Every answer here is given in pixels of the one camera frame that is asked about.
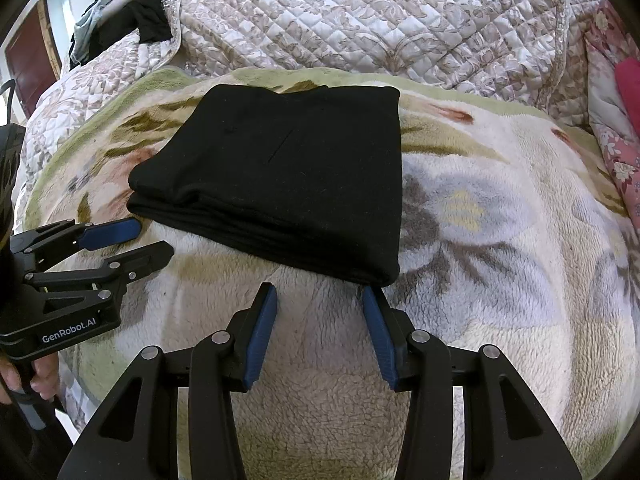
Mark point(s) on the grey garment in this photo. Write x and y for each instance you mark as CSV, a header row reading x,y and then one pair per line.
x,y
87,25

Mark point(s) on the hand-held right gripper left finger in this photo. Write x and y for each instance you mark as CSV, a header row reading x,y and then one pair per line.
x,y
260,340

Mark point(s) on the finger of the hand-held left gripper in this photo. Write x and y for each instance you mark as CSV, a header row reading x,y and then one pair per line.
x,y
112,232
145,257

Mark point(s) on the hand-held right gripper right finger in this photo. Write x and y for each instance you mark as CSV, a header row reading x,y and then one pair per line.
x,y
380,345

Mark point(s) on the person's left hand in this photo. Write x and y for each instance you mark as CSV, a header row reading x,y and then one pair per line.
x,y
46,375

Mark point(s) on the floral fleece blanket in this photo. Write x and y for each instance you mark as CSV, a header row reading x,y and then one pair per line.
x,y
500,260

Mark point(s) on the black pants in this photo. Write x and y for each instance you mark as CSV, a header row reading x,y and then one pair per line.
x,y
280,175

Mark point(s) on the quilted beige floral bedspread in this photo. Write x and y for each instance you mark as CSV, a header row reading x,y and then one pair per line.
x,y
375,20

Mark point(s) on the red pillow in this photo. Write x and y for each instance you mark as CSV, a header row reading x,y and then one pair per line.
x,y
631,95

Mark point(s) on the black garment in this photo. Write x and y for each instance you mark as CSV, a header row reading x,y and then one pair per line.
x,y
150,15

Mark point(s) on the brown wooden door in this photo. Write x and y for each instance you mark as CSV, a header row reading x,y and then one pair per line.
x,y
30,55

